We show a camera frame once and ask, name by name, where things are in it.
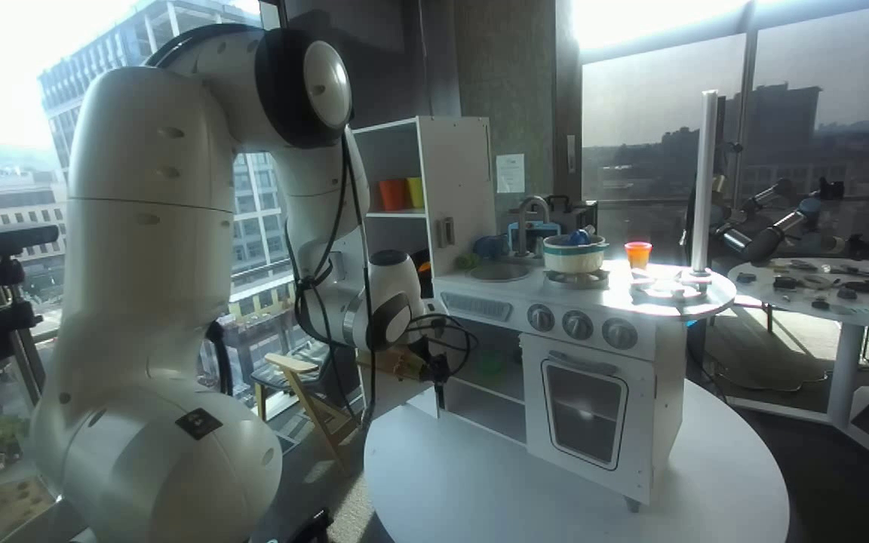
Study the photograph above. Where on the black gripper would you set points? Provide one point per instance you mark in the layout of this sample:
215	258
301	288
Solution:
436	361

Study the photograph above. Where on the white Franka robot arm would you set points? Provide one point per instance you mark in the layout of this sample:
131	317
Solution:
152	250

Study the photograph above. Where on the round grey oven knob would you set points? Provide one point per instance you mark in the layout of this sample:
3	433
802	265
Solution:
576	325
542	317
618	333

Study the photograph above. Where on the wooden folding chair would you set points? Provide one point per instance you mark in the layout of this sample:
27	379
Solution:
331	418

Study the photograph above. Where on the metal toy sink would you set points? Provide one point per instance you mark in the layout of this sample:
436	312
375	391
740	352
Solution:
502	269

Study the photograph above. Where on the white pot with blue lid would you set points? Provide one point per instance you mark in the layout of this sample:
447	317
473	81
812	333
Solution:
574	253

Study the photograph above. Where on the metal toy faucet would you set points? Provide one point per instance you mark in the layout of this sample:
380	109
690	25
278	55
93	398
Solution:
533	216

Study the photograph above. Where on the green plastic cup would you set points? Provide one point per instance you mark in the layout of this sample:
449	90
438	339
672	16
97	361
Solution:
414	191

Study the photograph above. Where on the orange plastic cup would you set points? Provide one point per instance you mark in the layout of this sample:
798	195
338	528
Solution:
389	195

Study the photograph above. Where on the white toy kitchen unit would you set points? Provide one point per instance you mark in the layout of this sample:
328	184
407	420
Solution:
474	183

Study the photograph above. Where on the white paper note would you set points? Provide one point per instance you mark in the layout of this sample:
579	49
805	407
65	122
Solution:
512	174

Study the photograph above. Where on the small translucent orange cup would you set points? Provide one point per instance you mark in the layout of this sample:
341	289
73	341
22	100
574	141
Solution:
639	253

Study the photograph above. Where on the white vertical pole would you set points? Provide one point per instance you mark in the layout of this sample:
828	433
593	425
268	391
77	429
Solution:
704	183

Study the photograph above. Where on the white side table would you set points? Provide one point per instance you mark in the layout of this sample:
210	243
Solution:
842	373

